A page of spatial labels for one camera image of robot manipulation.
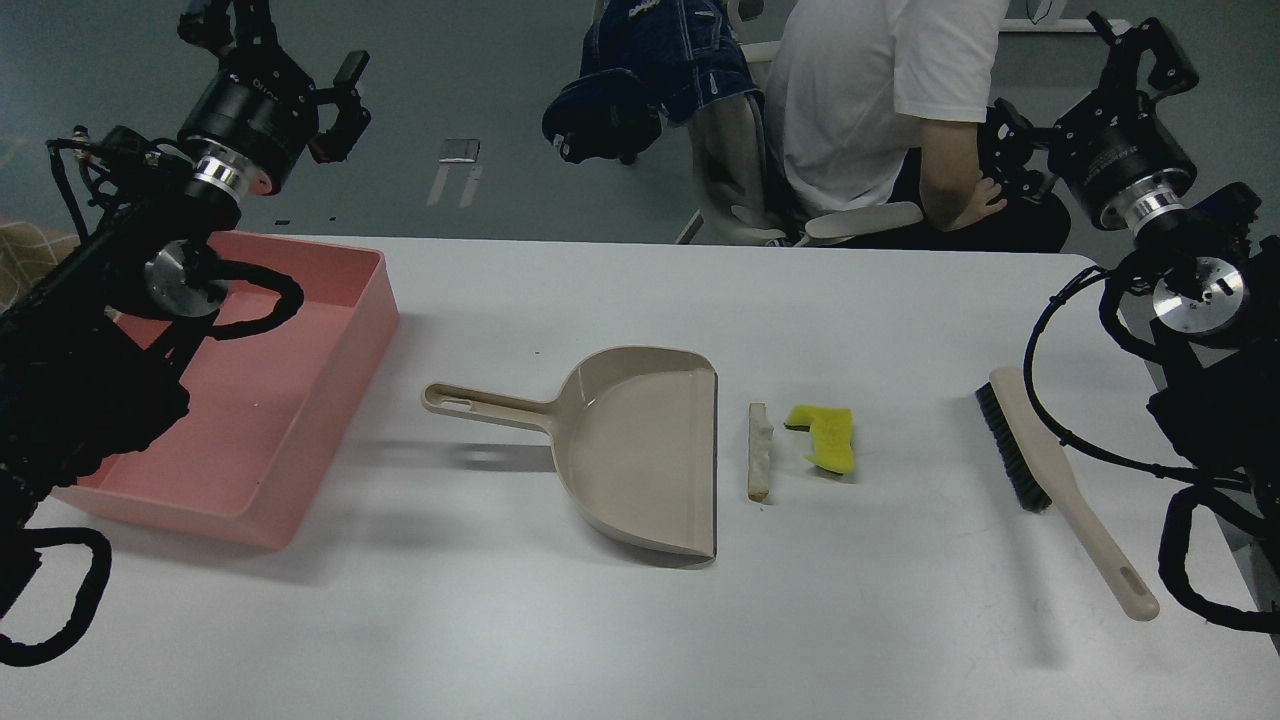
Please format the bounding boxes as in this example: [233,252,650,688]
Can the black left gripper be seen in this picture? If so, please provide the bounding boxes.
[178,1,372,196]

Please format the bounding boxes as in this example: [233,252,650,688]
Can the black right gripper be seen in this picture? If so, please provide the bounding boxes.
[978,12,1201,231]

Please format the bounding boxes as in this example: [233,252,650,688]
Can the beige hand brush black bristles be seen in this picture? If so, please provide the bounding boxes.
[975,366,1161,623]

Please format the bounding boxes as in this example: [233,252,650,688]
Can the yellow sponge piece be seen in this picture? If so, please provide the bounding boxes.
[783,404,856,477]

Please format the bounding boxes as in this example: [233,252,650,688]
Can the white bread slice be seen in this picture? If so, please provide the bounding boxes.
[748,402,774,503]

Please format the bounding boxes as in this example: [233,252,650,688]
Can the beige plastic dustpan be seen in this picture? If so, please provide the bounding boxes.
[420,346,718,561]

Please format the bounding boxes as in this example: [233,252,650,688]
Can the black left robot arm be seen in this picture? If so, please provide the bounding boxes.
[1,1,371,667]

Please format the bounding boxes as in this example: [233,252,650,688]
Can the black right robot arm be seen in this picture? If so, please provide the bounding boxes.
[975,12,1279,635]

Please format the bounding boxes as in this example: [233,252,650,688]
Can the pink plastic bin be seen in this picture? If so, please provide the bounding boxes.
[54,232,399,550]

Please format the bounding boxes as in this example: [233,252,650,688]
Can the white table base bar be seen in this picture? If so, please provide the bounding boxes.
[1000,18,1096,35]

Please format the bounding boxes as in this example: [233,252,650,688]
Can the silver floor socket plate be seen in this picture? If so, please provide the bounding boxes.
[436,138,481,164]

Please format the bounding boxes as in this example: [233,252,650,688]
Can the person in white shirt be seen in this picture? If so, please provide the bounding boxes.
[763,1,1070,252]

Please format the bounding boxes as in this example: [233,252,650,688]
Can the beige checkered cloth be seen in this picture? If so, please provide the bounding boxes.
[1,217,81,313]

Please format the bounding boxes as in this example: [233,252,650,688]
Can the white office chair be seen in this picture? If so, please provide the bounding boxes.
[675,42,923,247]

